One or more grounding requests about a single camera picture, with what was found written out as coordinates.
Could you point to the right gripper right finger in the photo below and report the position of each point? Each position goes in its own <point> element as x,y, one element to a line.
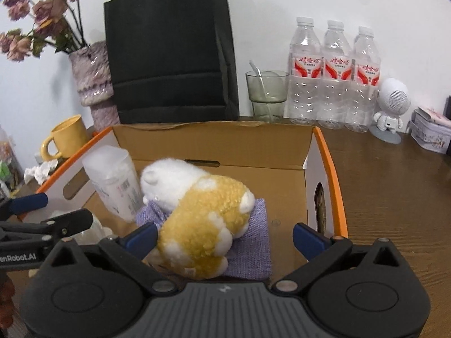
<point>324,256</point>

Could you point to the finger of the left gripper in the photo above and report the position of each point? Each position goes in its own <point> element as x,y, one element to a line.
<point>15,231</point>
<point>22,205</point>

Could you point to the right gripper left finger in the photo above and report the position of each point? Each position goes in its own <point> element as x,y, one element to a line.
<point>126,255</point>

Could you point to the purple drawstring fabric pouch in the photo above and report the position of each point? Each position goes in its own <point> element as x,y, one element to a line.
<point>249,256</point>

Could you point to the clear plastic cotton swab container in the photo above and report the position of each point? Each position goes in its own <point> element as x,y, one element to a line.
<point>112,173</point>

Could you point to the white and tan plush toy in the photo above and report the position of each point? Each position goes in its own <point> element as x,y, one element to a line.
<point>200,243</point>

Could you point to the iridescent plastic bag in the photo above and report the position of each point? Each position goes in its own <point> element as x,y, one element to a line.
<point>91,230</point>

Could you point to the person's left hand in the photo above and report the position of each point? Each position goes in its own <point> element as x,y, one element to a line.
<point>7,305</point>

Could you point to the crumpled white tissue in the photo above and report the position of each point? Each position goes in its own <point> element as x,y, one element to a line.
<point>40,173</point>

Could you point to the yellow ceramic mug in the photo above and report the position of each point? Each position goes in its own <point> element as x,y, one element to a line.
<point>68,136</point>

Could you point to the red orange cardboard box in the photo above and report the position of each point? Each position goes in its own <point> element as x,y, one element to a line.
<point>287,165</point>

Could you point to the right clear water bottle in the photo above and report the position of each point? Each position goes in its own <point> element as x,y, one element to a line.
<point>364,87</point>

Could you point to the clear water bottle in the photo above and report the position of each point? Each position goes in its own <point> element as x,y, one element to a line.
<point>336,76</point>
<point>364,87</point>
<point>305,72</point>

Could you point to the left clear water bottle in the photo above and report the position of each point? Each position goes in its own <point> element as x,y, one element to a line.
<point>305,72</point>

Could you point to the white floral tin box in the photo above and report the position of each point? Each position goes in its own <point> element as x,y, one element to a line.
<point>430,130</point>

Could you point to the purple ceramic vase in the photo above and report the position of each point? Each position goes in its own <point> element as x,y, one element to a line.
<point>91,72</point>

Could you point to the white astronaut figure speaker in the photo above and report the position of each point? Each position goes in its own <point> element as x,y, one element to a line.
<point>393,101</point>

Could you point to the middle clear water bottle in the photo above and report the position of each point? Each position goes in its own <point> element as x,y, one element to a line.
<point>336,76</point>

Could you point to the grey glass tumbler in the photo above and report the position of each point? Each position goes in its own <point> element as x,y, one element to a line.
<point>276,84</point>

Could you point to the white straw spoon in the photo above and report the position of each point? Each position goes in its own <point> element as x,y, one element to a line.
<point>264,93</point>

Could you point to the dried pink rose bouquet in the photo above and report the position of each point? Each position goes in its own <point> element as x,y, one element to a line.
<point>56,23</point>

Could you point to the black paper shopping bag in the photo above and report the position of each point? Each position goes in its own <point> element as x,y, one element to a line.
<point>171,61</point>

